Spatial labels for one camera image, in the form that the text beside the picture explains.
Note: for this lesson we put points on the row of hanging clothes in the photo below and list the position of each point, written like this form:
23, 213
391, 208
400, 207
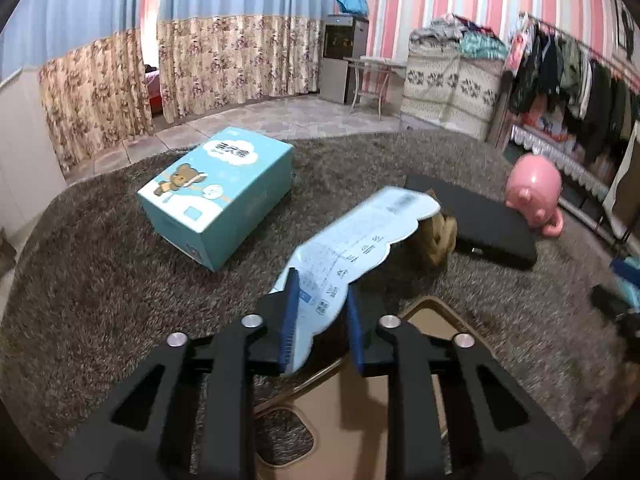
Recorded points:
590, 90

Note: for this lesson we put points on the light blue paper package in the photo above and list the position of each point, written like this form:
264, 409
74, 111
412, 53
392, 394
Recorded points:
350, 250

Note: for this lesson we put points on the blue floral curtain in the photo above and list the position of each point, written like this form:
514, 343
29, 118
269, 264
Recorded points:
240, 35
95, 60

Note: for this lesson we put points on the teal bear tissue box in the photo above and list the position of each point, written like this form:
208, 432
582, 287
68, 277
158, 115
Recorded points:
215, 195

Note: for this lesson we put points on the pink pig mug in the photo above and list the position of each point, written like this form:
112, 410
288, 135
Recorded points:
532, 190

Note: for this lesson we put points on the grey metal chair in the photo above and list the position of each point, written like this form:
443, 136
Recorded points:
370, 95

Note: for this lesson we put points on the grey water dispenser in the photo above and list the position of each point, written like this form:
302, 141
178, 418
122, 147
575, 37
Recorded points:
337, 70

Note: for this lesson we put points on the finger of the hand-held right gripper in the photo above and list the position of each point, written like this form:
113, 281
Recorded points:
615, 305

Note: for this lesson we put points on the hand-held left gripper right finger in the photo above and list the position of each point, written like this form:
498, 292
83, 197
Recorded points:
356, 332

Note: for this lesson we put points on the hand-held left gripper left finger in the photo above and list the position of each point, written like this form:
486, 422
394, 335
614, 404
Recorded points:
290, 322

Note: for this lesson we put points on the brown plush toy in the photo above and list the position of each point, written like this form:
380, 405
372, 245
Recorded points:
435, 240

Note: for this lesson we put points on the black flat case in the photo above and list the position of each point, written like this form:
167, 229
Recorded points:
490, 230

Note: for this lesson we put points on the blue cloth bundle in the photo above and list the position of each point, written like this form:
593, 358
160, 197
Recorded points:
352, 2

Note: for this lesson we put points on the pile of folded clothes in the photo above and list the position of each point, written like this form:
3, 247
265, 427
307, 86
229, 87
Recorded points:
465, 35

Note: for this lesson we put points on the framed wall picture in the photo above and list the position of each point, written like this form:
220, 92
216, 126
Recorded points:
625, 25

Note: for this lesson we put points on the small round table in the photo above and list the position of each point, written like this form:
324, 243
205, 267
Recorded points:
385, 62

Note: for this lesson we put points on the pink bedding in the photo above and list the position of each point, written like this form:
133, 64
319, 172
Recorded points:
152, 85

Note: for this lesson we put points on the grey shaggy rug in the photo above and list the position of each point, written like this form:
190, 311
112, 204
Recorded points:
125, 285

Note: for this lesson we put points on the light blue plastic basket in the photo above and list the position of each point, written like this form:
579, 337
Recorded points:
629, 272

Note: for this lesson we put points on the patterned cloth covered stack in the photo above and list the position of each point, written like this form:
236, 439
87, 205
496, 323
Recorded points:
450, 90

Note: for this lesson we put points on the brown board white edge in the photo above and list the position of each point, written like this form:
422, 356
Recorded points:
627, 170

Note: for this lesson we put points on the white lace cloth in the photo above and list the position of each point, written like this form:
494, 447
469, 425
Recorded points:
550, 150

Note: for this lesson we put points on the metal clothes rack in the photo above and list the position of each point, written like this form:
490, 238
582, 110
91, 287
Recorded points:
615, 220

